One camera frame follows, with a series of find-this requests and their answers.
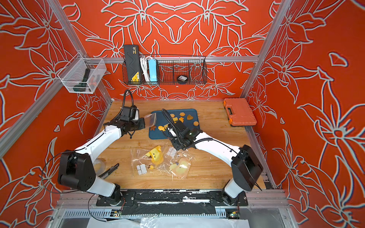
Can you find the round flower cookie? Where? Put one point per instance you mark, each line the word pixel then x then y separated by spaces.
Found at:
pixel 161 128

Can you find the bag with cream bear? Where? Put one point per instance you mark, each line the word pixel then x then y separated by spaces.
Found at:
pixel 150 120

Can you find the orange tool case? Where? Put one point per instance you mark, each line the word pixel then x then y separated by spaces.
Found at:
pixel 239 112

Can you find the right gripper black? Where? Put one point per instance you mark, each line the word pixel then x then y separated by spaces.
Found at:
pixel 174 143

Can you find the black box in basket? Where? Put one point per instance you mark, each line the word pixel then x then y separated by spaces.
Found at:
pixel 132 62

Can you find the clear tape roll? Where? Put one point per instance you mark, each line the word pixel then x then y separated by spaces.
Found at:
pixel 99 167

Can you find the clear acrylic wall bin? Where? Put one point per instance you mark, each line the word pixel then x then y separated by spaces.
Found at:
pixel 72 73

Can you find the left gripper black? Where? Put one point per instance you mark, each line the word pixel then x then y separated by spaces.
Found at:
pixel 141 120

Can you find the dark blue tray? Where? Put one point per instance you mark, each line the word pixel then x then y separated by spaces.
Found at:
pixel 161 121

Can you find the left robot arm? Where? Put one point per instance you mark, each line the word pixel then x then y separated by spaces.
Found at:
pixel 76 168

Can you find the bag with yellow duck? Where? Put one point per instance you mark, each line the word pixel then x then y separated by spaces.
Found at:
pixel 146 161

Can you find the dark green screwdriver handle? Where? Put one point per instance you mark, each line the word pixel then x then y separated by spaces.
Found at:
pixel 81 87

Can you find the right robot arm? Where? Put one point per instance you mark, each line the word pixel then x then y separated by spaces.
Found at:
pixel 245 165

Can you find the black wire wall basket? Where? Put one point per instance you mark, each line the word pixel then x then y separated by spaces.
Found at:
pixel 170 67

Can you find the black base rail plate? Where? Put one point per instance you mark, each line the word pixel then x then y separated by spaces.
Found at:
pixel 193 203

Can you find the light blue power bank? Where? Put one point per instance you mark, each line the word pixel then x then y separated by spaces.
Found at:
pixel 153 71

